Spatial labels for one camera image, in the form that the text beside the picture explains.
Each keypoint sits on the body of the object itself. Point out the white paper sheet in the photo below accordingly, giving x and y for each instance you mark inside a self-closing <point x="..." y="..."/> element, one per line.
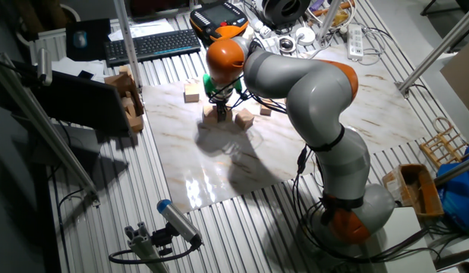
<point x="143" y="28"/>

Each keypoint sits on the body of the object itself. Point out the wooden lattice rack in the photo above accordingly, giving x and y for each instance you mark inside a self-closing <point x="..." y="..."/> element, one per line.
<point x="445" y="146"/>

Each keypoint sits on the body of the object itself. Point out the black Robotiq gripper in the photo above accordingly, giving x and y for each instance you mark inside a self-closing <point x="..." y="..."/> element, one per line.
<point x="220" y="99"/>

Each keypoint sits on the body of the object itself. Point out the orange brown bin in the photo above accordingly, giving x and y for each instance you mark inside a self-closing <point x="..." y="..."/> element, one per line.
<point x="416" y="186"/>

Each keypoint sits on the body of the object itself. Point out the stack of white papers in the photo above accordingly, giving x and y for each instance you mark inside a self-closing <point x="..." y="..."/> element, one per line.
<point x="77" y="67"/>

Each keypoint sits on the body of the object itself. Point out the dark computer mouse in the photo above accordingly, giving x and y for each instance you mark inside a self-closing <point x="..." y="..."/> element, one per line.
<point x="80" y="39"/>

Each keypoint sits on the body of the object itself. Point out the brown cardboard sheet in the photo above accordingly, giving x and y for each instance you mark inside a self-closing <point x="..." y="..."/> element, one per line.
<point x="464" y="76"/>

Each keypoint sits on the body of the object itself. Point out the silver camera with blue end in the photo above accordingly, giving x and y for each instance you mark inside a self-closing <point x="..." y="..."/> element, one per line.
<point x="177" y="220"/>

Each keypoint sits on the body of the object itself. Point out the white round puck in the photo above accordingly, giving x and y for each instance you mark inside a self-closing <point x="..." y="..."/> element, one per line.
<point x="305" y="36"/>

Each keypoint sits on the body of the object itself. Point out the black monitor screen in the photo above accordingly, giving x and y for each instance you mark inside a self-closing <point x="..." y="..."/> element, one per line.
<point x="82" y="100"/>

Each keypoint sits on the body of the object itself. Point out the white power strip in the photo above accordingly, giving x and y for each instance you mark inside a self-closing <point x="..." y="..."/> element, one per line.
<point x="354" y="41"/>

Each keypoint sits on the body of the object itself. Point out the white round object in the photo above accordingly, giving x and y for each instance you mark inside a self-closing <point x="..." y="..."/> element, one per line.
<point x="248" y="33"/>

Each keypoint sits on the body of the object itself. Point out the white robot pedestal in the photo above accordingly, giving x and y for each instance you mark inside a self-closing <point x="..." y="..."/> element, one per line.
<point x="405" y="242"/>

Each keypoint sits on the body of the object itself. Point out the black filament spool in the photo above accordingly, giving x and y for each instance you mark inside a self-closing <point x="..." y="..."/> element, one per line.
<point x="285" y="10"/>

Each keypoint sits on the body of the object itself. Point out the silver depth camera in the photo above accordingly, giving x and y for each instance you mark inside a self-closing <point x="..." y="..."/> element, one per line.
<point x="45" y="66"/>

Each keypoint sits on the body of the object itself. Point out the slanted aluminium profile beam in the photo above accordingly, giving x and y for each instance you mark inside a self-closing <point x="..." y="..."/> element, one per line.
<point x="48" y="132"/>

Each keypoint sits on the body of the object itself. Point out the blue bag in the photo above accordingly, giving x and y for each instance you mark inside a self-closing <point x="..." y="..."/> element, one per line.
<point x="460" y="193"/>

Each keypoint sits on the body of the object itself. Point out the clear plastic container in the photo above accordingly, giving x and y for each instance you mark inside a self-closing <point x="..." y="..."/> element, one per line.
<point x="270" y="43"/>

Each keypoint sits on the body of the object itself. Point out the orange black teach pendant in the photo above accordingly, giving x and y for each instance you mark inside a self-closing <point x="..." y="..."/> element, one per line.
<point x="219" y="21"/>

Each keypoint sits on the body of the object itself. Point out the white power plug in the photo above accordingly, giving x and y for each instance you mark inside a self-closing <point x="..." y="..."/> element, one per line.
<point x="263" y="28"/>

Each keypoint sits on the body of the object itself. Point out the black camera clamp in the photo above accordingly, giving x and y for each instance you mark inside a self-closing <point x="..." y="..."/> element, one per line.
<point x="162" y="239"/>

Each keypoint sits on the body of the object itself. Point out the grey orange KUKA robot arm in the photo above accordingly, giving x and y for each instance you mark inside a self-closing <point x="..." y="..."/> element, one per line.
<point x="318" y="98"/>

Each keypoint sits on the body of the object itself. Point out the white marble pattern mat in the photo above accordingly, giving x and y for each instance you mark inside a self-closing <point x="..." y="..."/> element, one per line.
<point x="204" y="159"/>

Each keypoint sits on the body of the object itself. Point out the short aluminium mount profile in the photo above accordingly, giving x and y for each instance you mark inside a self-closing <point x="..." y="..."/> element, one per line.
<point x="143" y="246"/>

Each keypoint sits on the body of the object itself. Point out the brown cardboard box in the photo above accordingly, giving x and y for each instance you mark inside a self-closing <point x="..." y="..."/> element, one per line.
<point x="120" y="81"/>

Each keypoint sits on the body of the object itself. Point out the black computer keyboard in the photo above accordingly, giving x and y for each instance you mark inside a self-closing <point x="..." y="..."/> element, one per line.
<point x="153" y="44"/>

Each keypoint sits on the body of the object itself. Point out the aluminium profile post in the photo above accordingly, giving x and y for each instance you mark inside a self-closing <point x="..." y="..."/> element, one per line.
<point x="127" y="45"/>
<point x="443" y="45"/>
<point x="328" y="19"/>

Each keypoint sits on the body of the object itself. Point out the silver round dish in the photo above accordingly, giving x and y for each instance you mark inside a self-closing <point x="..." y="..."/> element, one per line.
<point x="286" y="44"/>

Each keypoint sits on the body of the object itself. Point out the black mouse pad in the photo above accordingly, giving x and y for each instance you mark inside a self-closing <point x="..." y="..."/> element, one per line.
<point x="94" y="41"/>

